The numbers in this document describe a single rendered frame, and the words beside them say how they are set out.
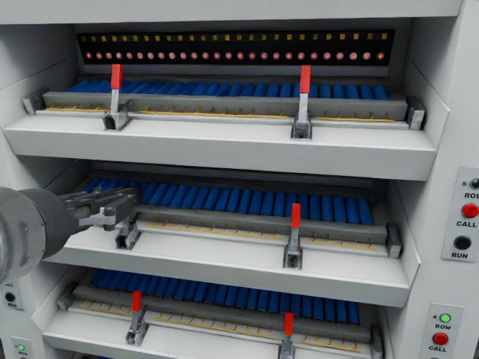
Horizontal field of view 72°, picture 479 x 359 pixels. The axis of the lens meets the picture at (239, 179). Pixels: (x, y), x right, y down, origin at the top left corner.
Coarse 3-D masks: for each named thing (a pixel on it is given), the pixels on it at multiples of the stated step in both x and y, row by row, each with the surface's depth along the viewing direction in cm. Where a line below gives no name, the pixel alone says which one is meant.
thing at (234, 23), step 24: (96, 24) 63; (120, 24) 62; (144, 24) 61; (168, 24) 60; (192, 24) 60; (216, 24) 59; (240, 24) 58; (264, 24) 57; (288, 24) 57; (312, 24) 56; (336, 24) 55; (360, 24) 54; (384, 24) 54; (408, 24) 53; (96, 168) 72; (384, 192) 61
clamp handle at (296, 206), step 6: (294, 204) 48; (300, 204) 48; (294, 210) 48; (300, 210) 48; (294, 216) 48; (294, 222) 48; (294, 228) 48; (294, 234) 48; (294, 240) 48; (294, 246) 48
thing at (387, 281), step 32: (96, 160) 68; (64, 192) 64; (160, 224) 57; (384, 224) 55; (64, 256) 56; (96, 256) 54; (128, 256) 52; (160, 256) 51; (192, 256) 51; (224, 256) 51; (256, 256) 50; (320, 256) 50; (352, 256) 50; (416, 256) 43; (288, 288) 50; (320, 288) 48; (352, 288) 47; (384, 288) 46
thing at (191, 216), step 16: (144, 208) 57; (160, 208) 57; (176, 208) 57; (192, 224) 56; (208, 224) 56; (224, 224) 55; (240, 224) 54; (256, 224) 54; (272, 224) 53; (288, 224) 52; (304, 224) 52; (320, 224) 52; (336, 224) 52; (352, 224) 52; (368, 224) 51; (352, 240) 52; (368, 240) 51; (384, 240) 50
